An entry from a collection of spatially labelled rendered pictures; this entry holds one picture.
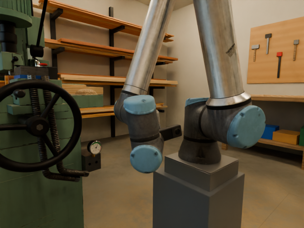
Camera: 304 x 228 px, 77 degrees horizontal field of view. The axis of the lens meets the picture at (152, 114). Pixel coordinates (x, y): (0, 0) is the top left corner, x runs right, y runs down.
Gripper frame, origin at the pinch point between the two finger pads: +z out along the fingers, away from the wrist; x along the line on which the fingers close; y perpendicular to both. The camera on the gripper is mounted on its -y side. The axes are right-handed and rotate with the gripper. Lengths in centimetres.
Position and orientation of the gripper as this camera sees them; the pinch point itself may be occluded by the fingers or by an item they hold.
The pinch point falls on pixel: (160, 125)
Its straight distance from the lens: 89.3
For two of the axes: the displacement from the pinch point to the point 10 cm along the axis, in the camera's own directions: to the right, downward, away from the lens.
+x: 1.7, 9.7, 1.9
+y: -9.8, 1.5, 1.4
